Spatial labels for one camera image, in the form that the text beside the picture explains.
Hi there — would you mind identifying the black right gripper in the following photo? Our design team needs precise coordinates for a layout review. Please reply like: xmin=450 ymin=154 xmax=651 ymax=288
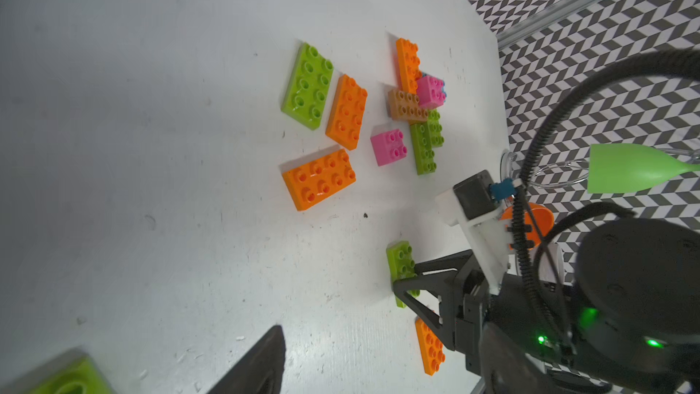
xmin=392 ymin=250 xmax=573 ymax=376

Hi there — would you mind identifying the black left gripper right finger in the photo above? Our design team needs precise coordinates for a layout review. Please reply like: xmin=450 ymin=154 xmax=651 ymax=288
xmin=479 ymin=322 xmax=547 ymax=394

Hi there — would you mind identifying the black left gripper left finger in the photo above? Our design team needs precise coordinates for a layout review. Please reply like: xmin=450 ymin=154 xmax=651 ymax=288
xmin=209 ymin=325 xmax=286 ymax=394

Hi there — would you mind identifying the orange lego plate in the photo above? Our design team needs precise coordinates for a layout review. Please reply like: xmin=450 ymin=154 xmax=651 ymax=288
xmin=283 ymin=149 xmax=357 ymax=212
xmin=326 ymin=75 xmax=368 ymax=151
xmin=396 ymin=38 xmax=422 ymax=95
xmin=415 ymin=318 xmax=446 ymax=376

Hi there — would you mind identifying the green lego plate front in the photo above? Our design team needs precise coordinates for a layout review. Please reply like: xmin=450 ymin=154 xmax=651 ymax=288
xmin=410 ymin=122 xmax=437 ymax=175

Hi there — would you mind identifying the brown lego plate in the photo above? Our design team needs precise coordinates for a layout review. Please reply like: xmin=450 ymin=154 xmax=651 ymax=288
xmin=388 ymin=89 xmax=429 ymax=125

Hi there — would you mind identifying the pink lego brick front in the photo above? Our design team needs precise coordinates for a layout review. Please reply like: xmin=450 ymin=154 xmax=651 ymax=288
xmin=417 ymin=75 xmax=445 ymax=109

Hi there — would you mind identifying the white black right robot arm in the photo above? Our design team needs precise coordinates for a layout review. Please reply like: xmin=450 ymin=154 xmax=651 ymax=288
xmin=393 ymin=219 xmax=699 ymax=393

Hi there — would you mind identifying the small pink lego brick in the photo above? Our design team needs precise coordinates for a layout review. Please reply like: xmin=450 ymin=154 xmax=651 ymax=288
xmin=371 ymin=129 xmax=408 ymax=167

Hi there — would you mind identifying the lime green lego plate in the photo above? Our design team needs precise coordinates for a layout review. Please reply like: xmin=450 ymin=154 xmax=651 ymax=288
xmin=282 ymin=43 xmax=335 ymax=131

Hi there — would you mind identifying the orange plastic bowl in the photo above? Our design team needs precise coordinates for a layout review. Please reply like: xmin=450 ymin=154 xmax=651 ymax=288
xmin=523 ymin=202 xmax=555 ymax=249

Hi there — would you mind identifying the green plastic wine glass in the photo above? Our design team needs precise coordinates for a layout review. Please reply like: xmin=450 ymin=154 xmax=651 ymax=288
xmin=587 ymin=143 xmax=699 ymax=194

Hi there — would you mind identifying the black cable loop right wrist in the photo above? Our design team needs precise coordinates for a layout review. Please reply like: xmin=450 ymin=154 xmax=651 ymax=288
xmin=513 ymin=48 xmax=700 ymax=351

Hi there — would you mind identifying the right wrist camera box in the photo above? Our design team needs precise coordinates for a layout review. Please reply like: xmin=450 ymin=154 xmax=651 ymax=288
xmin=436 ymin=170 xmax=513 ymax=296

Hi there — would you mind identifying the wire glass rack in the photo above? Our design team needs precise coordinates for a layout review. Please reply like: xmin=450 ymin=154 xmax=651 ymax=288
xmin=530 ymin=148 xmax=699 ymax=190

